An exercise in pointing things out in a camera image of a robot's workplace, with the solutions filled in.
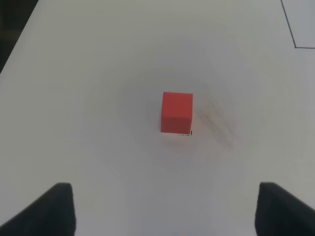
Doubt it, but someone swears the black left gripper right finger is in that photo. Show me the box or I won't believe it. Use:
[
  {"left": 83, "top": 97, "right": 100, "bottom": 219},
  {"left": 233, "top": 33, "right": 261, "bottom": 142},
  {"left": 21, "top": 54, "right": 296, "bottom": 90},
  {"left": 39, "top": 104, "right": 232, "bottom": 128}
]
[{"left": 254, "top": 182, "right": 315, "bottom": 236}]

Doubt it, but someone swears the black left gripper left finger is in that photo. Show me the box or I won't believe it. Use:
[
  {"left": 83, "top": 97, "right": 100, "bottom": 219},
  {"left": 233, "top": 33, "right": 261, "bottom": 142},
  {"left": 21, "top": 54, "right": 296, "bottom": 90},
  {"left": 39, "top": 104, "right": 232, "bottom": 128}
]
[{"left": 0, "top": 183, "right": 76, "bottom": 236}]

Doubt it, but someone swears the red cube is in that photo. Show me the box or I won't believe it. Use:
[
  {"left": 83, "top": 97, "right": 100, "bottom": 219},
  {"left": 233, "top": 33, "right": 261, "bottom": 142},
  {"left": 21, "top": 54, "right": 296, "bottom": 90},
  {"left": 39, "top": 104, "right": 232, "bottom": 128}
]
[{"left": 160, "top": 92, "right": 193, "bottom": 135}]

